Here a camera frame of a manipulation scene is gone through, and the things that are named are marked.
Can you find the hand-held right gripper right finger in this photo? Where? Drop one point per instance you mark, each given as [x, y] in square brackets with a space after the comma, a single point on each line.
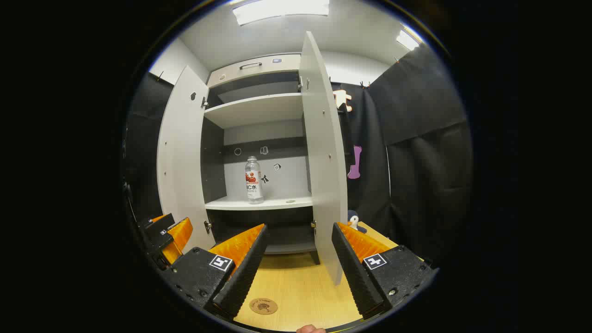
[354, 277]

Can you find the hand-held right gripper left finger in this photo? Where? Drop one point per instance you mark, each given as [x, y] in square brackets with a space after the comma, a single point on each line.
[245, 273]

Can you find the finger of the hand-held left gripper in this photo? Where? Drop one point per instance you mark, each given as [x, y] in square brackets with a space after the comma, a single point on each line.
[178, 238]
[157, 225]

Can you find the round brown coaster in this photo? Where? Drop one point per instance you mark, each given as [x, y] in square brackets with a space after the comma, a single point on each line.
[263, 306]

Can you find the white cabinet door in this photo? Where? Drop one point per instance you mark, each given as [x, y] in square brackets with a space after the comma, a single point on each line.
[326, 162]
[185, 162]

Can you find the white and grey cabinet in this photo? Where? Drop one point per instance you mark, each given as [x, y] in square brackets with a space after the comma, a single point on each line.
[212, 162]

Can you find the clear plastic bottle red label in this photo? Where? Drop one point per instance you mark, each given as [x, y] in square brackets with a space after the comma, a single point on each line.
[254, 185]

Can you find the white cabinet shelf board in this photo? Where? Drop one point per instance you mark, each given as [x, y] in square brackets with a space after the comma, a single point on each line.
[277, 202]
[259, 108]

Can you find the white cabinet drawer front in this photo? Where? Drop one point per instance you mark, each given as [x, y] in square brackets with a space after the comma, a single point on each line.
[277, 69]

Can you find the small plush penguin toy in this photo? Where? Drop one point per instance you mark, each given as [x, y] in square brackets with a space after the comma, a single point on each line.
[355, 221]

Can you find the black backdrop cloth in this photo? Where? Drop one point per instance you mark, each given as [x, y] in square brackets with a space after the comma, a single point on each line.
[416, 162]

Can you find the small ceiling light panel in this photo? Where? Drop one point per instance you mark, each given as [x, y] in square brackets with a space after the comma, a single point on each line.
[407, 40]

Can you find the large ceiling light panel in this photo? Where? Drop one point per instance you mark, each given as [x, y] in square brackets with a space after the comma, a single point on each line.
[282, 10]

